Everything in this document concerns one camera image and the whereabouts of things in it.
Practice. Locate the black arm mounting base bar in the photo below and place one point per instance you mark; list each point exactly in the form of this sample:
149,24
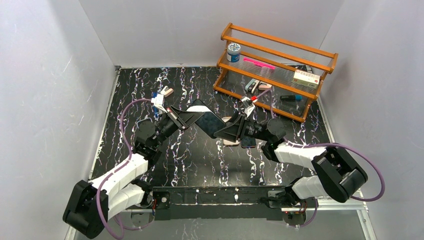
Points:
245,202

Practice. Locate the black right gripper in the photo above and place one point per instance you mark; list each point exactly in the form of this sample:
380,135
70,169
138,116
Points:
240,125

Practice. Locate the purple edged smartphone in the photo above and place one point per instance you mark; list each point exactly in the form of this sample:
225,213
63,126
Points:
248,142

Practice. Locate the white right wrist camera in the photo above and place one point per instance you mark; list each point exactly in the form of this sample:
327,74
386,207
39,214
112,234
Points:
249,105

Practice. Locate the phone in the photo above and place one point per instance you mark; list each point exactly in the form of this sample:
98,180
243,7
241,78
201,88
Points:
209,122

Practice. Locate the black blue marker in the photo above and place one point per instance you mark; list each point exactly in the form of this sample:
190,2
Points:
291,98

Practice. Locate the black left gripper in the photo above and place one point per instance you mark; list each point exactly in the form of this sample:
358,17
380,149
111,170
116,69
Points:
176,117

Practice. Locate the white blue labelled jar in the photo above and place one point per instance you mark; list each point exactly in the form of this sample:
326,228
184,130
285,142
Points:
233,51

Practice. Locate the light blue small stapler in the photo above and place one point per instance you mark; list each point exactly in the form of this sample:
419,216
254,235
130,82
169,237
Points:
251,85

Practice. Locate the small pink white stapler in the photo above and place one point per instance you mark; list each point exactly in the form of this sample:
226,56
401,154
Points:
166,91

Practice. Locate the orange wooden shelf rack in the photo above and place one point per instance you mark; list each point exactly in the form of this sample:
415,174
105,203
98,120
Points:
286,56

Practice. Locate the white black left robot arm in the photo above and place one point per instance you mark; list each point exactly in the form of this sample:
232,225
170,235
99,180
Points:
93,203

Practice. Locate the white red cardboard box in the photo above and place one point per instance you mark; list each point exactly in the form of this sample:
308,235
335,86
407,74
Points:
307,79

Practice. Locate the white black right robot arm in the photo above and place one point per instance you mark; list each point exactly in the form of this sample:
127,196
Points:
337,174

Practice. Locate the pink pen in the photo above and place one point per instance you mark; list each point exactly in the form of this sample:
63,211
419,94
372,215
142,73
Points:
258,63

